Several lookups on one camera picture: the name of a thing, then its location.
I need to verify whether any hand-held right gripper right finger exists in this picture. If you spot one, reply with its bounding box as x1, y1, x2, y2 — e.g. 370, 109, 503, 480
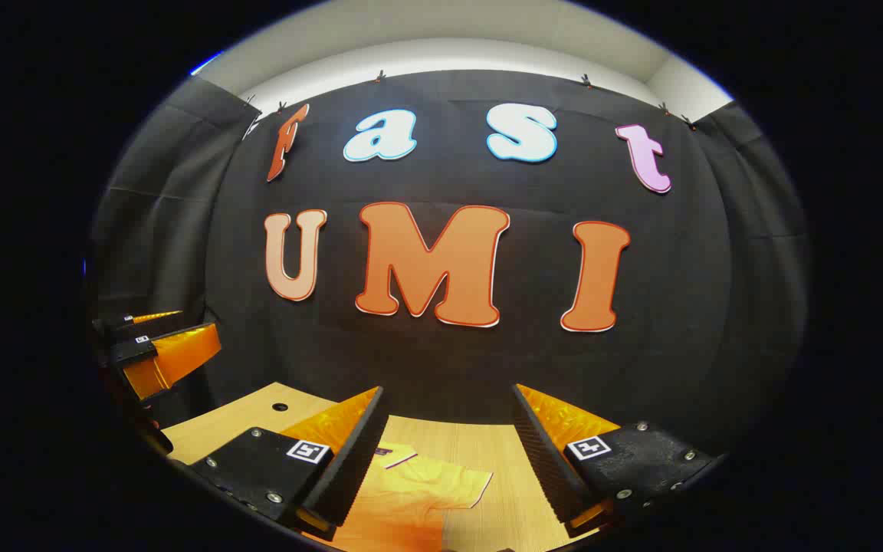
510, 382, 721, 539

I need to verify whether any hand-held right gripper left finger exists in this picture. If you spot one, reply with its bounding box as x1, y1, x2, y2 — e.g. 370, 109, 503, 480
190, 386, 392, 537

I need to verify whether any orange T-shirt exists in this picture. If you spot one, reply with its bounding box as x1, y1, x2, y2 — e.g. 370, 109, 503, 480
319, 441, 494, 552

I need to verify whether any black backdrop cloth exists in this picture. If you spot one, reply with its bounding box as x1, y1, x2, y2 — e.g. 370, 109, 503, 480
89, 69, 810, 453

